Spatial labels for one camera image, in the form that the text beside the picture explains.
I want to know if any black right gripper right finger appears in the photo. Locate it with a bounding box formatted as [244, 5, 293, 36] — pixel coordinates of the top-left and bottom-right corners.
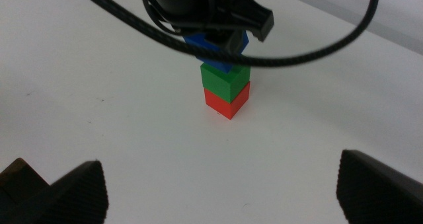
[336, 149, 423, 224]

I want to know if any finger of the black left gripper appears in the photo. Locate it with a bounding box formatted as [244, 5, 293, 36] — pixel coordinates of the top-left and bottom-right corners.
[205, 29, 247, 55]

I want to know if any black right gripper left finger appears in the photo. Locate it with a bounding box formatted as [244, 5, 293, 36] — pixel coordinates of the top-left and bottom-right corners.
[0, 159, 110, 224]

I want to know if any blue cube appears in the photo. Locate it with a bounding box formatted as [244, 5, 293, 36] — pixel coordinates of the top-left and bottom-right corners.
[183, 30, 250, 74]

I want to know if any green cube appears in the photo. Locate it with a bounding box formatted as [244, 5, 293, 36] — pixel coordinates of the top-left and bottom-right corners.
[200, 62, 251, 104]

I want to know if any red cube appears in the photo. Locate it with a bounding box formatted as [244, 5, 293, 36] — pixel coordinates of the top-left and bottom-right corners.
[204, 81, 251, 120]

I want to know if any dark brown angular block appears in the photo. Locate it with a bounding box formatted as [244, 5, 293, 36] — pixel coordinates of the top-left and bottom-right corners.
[0, 157, 51, 215]

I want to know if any thin black cable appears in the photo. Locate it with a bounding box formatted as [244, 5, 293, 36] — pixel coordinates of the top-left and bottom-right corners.
[141, 0, 186, 36]

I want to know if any thick black braided cable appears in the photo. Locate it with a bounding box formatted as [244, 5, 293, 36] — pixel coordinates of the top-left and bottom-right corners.
[71, 0, 381, 68]

